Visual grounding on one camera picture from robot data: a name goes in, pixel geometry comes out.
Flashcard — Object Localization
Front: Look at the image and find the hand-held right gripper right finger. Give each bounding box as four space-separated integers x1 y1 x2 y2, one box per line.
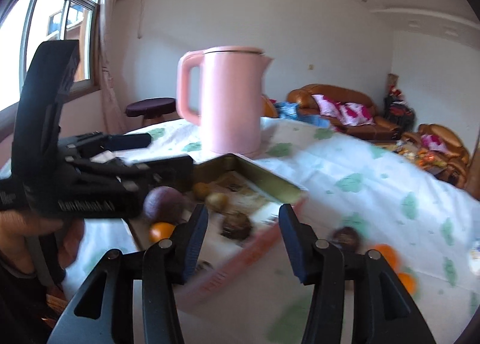
278 203 437 344

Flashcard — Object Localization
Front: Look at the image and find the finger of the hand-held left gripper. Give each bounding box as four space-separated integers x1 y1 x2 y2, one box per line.
71 157 194 195
58 133 152 157

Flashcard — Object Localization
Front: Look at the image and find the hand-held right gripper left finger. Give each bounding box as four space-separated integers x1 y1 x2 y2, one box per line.
47 203 209 344

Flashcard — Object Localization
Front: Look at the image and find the round purple passion fruit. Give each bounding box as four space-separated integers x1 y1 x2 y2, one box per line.
142 187 186 224

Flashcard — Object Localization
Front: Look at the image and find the medium orange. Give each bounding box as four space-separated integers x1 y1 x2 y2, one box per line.
149 221 177 243

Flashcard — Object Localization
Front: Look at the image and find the small brown kiwi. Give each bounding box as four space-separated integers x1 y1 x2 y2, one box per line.
192 182 211 201

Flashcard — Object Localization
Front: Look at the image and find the brown wrinkled passion fruit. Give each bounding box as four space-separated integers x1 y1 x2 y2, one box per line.
220 213 253 240

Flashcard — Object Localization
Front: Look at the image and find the gold metal tray pink rim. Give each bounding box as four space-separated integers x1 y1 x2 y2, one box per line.
127 153 309 311

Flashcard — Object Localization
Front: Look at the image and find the person's left hand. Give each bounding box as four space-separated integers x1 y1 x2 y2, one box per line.
0 211 86 270

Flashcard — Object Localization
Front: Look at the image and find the dark round stool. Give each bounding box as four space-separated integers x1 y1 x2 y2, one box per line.
125 97 177 128

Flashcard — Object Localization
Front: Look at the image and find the dark purple passion fruit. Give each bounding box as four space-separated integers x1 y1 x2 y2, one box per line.
332 226 362 251

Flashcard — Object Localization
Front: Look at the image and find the light curtain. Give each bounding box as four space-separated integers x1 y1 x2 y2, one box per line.
95 0 134 135

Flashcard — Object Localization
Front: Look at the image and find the pink electric kettle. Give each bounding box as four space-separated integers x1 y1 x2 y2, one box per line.
176 46 274 157

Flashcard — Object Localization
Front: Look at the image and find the large orange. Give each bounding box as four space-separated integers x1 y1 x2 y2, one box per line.
369 244 400 268

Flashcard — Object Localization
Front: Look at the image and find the white green flowered tablecloth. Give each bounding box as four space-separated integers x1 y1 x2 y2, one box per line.
0 117 480 344

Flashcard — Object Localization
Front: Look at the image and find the window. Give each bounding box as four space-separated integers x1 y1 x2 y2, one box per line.
0 0 106 112

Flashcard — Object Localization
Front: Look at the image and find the brown leather chair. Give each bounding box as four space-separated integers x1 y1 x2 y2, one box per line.
260 96 280 118

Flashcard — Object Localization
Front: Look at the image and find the small orange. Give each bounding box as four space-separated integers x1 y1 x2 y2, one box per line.
395 272 417 296

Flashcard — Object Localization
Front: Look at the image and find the blue cloth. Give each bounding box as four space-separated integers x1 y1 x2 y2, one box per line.
275 101 323 127

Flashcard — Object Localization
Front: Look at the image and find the pink white flowered pillow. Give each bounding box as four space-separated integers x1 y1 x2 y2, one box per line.
420 134 445 150
313 94 344 120
337 102 376 126

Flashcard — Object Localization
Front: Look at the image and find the wooden coffee table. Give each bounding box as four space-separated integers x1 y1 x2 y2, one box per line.
375 139 451 172

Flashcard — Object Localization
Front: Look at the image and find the brown leather sofa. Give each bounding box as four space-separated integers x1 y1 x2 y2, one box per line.
287 83 402 140

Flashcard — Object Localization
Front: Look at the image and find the dark cluttered rack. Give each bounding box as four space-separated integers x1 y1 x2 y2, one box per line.
382 93 417 131

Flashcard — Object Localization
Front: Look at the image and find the brown leather armchair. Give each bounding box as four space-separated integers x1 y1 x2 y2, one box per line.
403 124 471 189

